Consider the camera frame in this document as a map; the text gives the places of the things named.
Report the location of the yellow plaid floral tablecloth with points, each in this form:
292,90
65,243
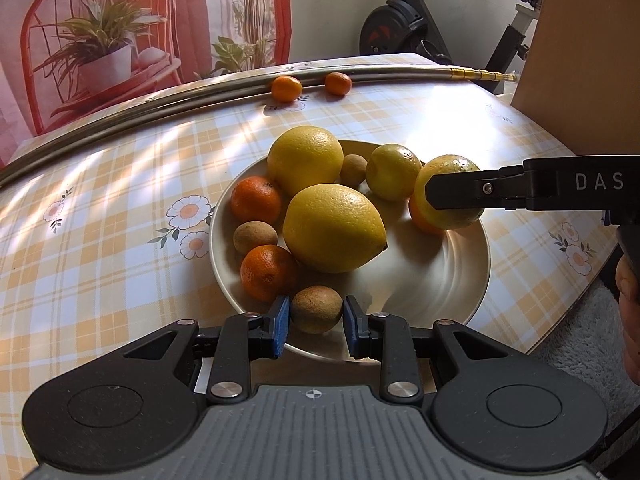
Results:
100,260

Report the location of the large round yellow citrus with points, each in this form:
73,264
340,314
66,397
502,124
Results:
305,160

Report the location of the large oval yellow lemon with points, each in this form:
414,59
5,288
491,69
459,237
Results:
334,227

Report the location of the cream round plate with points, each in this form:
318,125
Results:
440,280

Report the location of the white fluffy cloth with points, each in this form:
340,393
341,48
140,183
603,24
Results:
575,340

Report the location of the long metal pole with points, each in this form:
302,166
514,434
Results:
150,110

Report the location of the brown wooden board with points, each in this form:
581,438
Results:
585,60

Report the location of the yellow-green lemon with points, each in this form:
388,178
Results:
393,172
447,164

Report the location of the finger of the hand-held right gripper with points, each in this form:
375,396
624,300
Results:
460,190

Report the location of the person's right hand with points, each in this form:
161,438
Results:
631,290

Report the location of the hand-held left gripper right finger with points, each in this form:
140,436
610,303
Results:
350,327

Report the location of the black exercise bike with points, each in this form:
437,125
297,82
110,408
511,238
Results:
395,25

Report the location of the printed room backdrop cloth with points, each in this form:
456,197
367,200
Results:
100,35

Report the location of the brown longan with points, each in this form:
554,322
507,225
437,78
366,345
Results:
316,309
255,237
354,169

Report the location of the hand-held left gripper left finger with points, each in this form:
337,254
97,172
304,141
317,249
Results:
281,327

